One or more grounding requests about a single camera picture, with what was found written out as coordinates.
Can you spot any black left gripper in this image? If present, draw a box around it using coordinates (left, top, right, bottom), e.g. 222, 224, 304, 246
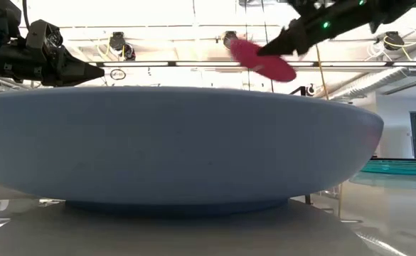
0, 35, 106, 87

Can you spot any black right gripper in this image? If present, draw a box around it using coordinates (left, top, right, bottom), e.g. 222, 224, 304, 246
256, 0, 381, 58

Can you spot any pink plate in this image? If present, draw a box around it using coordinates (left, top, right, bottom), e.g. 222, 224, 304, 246
228, 38, 297, 83

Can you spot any blue plate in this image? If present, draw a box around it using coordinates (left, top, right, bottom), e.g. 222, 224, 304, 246
0, 86, 385, 218

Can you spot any black red ceiling reel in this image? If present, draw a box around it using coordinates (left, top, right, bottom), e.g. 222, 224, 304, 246
122, 43, 137, 61

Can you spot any long ceiling light bar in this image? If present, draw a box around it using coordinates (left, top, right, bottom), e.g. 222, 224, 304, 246
88, 60, 416, 68

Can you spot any hanging black cable loop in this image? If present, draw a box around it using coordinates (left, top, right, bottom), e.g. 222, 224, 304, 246
110, 68, 127, 81

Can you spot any black ceiling cable reel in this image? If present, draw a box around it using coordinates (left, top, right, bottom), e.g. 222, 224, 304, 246
222, 30, 239, 50
383, 31, 405, 50
108, 31, 127, 51

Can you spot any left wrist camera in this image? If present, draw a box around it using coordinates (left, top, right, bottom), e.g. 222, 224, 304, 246
25, 19, 65, 60

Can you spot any silver ventilation duct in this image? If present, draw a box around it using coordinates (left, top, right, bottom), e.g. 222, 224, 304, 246
330, 46, 416, 102

